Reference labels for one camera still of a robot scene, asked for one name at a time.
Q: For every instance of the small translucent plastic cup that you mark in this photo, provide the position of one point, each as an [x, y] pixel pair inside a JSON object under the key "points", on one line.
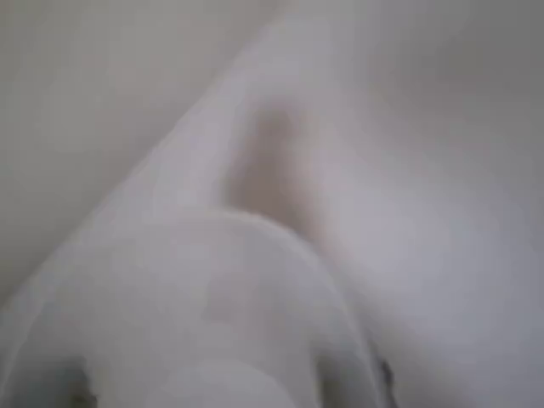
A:
{"points": [[191, 306]]}

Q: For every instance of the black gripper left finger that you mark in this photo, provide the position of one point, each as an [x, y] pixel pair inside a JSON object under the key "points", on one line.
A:
{"points": [[83, 389]]}

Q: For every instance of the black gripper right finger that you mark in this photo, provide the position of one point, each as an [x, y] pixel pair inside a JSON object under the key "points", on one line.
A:
{"points": [[386, 378]]}

